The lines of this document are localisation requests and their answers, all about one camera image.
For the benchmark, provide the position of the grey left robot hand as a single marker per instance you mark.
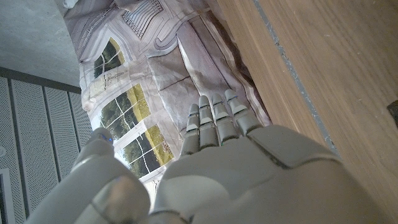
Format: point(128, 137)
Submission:
point(242, 180)

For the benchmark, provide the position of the printed sofa room backdrop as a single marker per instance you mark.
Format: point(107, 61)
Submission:
point(174, 62)

